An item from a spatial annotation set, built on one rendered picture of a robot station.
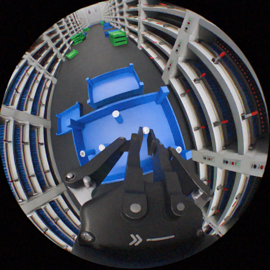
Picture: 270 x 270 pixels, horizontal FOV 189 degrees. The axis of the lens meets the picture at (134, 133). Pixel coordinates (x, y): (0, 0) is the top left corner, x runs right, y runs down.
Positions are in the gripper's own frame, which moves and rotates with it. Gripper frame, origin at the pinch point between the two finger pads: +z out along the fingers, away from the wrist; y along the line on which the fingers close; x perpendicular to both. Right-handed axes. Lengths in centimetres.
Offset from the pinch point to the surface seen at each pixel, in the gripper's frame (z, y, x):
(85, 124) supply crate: 7.9, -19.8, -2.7
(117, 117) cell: 3.6, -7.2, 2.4
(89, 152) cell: 0.9, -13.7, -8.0
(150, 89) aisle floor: 55, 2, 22
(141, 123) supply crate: 9.7, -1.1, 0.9
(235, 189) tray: -11, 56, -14
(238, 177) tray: -8, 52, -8
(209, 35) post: 9, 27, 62
